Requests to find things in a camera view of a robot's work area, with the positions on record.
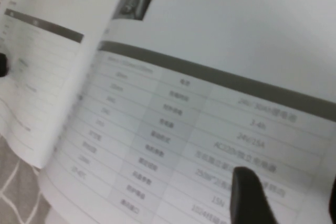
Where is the white product catalogue book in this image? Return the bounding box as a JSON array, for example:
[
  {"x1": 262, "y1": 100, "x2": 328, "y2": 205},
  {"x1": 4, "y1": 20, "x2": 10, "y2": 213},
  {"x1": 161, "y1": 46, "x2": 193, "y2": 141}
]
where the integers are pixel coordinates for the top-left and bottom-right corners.
[{"x1": 0, "y1": 0, "x2": 336, "y2": 224}]

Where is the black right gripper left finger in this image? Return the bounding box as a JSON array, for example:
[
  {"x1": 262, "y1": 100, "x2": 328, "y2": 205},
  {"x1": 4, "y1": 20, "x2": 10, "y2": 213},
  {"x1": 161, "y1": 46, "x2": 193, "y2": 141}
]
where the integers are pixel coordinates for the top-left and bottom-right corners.
[{"x1": 229, "y1": 166, "x2": 279, "y2": 224}]

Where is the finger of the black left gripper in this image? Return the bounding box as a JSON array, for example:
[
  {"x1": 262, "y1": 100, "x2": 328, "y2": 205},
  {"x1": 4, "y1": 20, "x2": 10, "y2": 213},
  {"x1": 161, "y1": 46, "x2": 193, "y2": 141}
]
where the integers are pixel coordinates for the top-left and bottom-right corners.
[{"x1": 0, "y1": 51, "x2": 11, "y2": 78}]

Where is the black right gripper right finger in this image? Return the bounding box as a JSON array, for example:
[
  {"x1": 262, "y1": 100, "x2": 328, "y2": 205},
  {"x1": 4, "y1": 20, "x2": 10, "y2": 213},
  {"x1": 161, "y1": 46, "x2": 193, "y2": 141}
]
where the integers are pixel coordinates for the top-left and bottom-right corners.
[{"x1": 328, "y1": 176, "x2": 336, "y2": 224}]

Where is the grey checkered tablecloth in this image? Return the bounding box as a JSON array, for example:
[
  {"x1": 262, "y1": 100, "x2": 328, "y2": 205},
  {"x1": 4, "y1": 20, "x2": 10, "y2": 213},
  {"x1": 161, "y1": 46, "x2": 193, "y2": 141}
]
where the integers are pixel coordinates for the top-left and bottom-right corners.
[{"x1": 0, "y1": 0, "x2": 53, "y2": 224}]

